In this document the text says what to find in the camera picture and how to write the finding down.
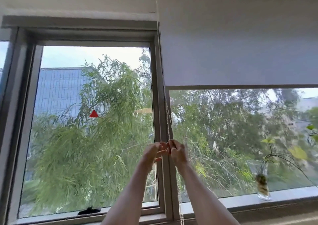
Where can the person's left forearm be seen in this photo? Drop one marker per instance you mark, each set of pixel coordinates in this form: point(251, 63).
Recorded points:
point(129, 195)

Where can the grey window frame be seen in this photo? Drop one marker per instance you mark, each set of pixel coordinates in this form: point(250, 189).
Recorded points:
point(159, 123)

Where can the glass vase with plant cutting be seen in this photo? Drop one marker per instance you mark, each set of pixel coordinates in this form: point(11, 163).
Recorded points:
point(273, 167)

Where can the person's right fingers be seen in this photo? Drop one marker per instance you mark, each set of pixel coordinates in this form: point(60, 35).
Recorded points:
point(172, 148)

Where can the person's right hand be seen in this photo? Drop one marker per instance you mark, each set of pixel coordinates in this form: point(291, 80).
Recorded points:
point(179, 152)

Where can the white roller blind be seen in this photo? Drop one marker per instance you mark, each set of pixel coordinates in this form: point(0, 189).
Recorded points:
point(238, 33)

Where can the person's left fingers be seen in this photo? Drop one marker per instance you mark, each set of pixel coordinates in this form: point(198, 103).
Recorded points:
point(161, 150)

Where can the red triangle window sticker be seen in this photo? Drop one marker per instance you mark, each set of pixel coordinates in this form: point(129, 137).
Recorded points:
point(93, 114)

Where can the person's right forearm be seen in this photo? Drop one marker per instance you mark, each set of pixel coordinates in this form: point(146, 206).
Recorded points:
point(203, 195)

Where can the person's left hand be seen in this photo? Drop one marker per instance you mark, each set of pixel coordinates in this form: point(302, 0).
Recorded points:
point(150, 154)

